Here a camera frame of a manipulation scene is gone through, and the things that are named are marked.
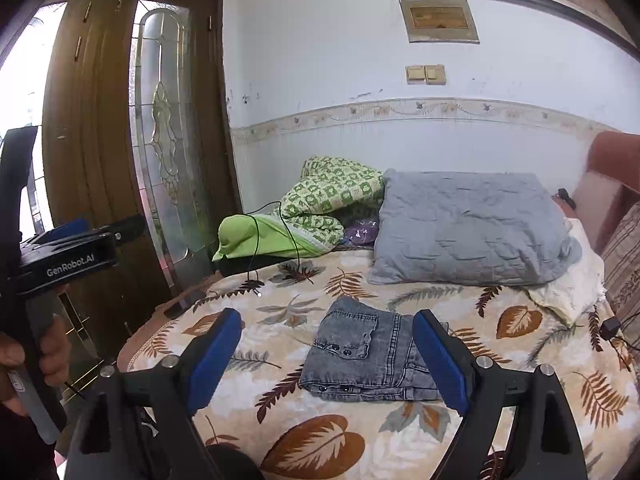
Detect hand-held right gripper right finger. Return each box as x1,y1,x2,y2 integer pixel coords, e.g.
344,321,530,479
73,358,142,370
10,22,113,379
412,309,588,480

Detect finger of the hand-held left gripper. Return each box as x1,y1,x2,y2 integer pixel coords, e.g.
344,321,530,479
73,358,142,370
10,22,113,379
97,213,147,248

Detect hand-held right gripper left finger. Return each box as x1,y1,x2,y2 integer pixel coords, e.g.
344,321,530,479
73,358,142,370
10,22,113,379
65,307,244,480

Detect grey-blue denim pants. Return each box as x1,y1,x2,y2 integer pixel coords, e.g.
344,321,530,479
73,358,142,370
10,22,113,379
298,296,452,404

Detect person's left hand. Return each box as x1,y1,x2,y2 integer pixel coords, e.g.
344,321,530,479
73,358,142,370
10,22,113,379
0,313,72,419

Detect wooden door with glass panel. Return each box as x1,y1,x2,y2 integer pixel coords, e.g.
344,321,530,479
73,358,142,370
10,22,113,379
0,0,242,397

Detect plain green cloth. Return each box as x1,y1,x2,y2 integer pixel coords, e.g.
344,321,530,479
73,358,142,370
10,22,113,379
212,213,322,264

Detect beige leaf-print blanket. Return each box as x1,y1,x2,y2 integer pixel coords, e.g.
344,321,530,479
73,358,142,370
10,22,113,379
117,247,640,480

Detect grey pillow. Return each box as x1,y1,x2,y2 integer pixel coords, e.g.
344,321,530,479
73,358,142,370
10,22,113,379
367,168,584,287

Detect purple cloth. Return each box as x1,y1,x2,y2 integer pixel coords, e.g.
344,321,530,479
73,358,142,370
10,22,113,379
342,216,381,249

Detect white crumpled cloth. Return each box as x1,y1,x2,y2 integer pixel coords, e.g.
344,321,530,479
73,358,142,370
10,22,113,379
527,217,609,329

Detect black charger plug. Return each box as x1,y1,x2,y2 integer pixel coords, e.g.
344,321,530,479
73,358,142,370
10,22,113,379
599,317,624,344

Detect green patterned quilt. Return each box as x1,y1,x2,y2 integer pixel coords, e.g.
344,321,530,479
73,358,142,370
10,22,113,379
278,156,386,257

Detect striped brown cushion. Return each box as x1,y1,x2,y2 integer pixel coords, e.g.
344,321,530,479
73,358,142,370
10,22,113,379
600,202,640,347

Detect pink sofa armrest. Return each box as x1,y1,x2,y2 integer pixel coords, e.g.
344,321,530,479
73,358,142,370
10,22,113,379
570,130,640,257

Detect thin black cable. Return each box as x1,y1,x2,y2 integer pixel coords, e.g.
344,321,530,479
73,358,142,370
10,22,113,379
247,201,304,284

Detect beige wall panel box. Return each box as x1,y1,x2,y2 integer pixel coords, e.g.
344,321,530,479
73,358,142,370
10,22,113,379
398,0,480,44

